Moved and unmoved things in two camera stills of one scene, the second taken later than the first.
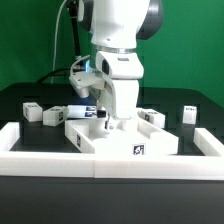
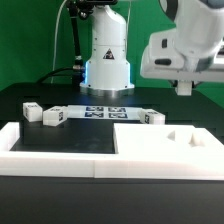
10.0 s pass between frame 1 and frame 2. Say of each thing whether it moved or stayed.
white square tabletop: moved
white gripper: moved
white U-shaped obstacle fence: stayed
